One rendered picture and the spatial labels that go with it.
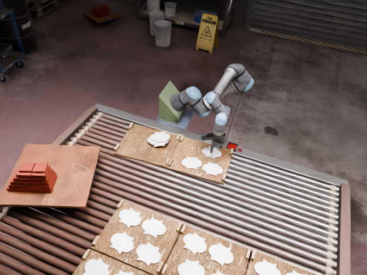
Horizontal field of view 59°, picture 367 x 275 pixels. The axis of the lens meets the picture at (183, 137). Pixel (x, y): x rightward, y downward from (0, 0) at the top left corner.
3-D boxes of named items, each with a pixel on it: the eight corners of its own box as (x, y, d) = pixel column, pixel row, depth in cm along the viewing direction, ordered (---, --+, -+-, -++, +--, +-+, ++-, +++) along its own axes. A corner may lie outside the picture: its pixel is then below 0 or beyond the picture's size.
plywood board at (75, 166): (26, 145, 222) (25, 143, 221) (100, 148, 225) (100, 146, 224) (-4, 205, 185) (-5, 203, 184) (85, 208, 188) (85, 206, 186)
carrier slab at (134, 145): (132, 125, 261) (132, 123, 260) (181, 137, 255) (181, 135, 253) (113, 154, 236) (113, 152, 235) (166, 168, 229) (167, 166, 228)
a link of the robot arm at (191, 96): (182, 89, 269) (194, 82, 261) (192, 101, 274) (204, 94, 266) (177, 97, 261) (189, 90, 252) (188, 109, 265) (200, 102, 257)
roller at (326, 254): (57, 156, 236) (56, 151, 233) (334, 256, 192) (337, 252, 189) (53, 160, 233) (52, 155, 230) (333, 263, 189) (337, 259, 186)
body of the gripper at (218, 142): (221, 150, 231) (224, 138, 223) (209, 147, 233) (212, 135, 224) (223, 143, 237) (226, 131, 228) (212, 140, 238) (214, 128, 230)
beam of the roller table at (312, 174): (98, 108, 285) (97, 103, 281) (345, 185, 238) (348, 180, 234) (93, 113, 279) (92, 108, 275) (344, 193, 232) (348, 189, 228)
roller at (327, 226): (74, 139, 251) (73, 135, 247) (335, 229, 207) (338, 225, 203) (70, 143, 247) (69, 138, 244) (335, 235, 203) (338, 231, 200)
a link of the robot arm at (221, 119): (229, 113, 219) (226, 121, 213) (226, 125, 226) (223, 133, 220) (217, 110, 220) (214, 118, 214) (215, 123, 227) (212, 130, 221)
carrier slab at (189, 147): (182, 137, 254) (182, 136, 253) (233, 151, 247) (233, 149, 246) (166, 168, 229) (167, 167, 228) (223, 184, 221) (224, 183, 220)
